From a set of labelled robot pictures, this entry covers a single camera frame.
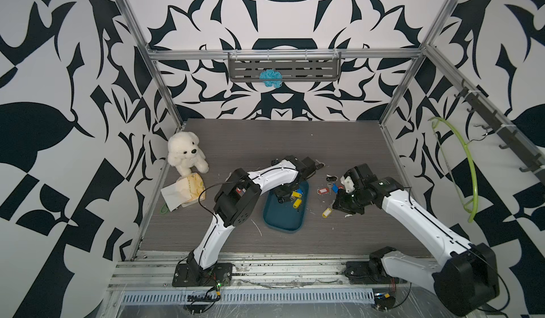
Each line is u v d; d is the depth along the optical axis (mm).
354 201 681
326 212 889
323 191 941
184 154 876
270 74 912
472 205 641
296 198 916
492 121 609
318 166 1025
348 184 754
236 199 543
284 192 830
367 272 731
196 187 919
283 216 868
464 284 402
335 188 968
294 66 939
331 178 988
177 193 869
